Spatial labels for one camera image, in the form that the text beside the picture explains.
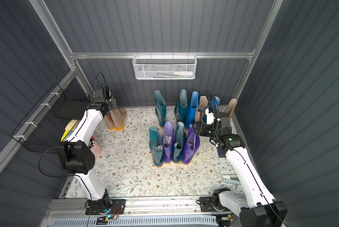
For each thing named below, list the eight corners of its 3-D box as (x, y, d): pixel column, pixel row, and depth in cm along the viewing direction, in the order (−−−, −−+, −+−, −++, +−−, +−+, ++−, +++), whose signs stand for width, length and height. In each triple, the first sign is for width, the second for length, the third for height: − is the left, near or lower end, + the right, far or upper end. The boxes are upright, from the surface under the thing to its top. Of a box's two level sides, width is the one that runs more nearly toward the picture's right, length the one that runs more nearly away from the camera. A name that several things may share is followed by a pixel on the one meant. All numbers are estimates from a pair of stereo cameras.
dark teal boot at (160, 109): (160, 131, 107) (157, 107, 87) (156, 116, 117) (152, 91, 97) (167, 129, 108) (166, 105, 88) (162, 114, 118) (160, 89, 98)
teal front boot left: (156, 170, 88) (151, 151, 68) (152, 149, 97) (147, 126, 77) (165, 168, 89) (163, 148, 69) (161, 147, 98) (158, 124, 78)
